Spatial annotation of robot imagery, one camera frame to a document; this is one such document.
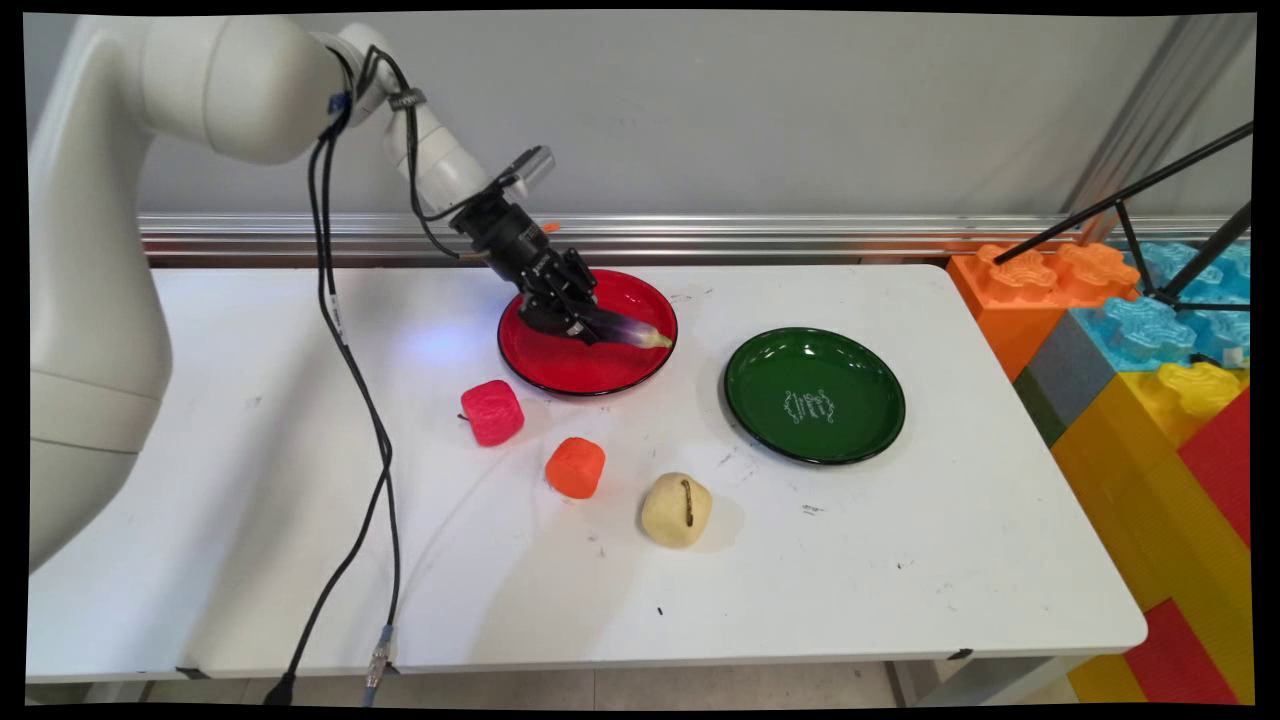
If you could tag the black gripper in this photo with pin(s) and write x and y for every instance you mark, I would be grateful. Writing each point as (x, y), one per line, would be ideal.
(515, 240)

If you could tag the purple toy eggplant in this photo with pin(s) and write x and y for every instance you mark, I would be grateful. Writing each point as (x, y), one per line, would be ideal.
(630, 328)

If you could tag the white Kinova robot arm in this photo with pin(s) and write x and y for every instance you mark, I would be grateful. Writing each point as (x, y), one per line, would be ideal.
(95, 300)

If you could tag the red round plate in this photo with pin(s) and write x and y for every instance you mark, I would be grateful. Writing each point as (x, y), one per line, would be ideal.
(590, 365)

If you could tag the pink toy apple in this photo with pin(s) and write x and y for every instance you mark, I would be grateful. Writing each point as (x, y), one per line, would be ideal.
(492, 412)

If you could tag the orange toy fruit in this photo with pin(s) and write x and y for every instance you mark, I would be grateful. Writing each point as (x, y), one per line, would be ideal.
(575, 468)

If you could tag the yellow toy potato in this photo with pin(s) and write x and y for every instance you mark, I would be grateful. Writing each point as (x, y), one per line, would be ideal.
(665, 515)

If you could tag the green round plate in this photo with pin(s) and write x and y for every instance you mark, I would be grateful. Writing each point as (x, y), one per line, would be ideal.
(815, 395)

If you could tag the orange giant building block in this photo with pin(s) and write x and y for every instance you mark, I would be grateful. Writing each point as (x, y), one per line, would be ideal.
(1010, 300)

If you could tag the grey giant building block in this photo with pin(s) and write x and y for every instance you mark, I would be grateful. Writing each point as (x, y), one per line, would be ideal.
(1060, 385)

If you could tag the black tripod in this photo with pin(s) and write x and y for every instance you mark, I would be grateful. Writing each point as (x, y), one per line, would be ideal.
(1130, 190)

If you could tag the blue giant building block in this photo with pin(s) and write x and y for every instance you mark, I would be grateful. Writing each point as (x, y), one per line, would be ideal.
(1150, 330)

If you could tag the yellow giant building block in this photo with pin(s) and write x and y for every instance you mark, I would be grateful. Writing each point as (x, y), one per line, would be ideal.
(1130, 470)

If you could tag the red giant building block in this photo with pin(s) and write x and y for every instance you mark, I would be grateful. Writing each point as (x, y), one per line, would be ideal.
(1225, 465)

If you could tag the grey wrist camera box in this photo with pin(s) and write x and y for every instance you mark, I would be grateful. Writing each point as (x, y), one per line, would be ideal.
(528, 170)

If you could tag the aluminium rail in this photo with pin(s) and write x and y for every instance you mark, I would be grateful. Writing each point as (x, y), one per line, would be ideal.
(750, 235)

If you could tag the white table leg frame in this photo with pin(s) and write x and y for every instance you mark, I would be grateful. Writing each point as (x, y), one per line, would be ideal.
(960, 680)

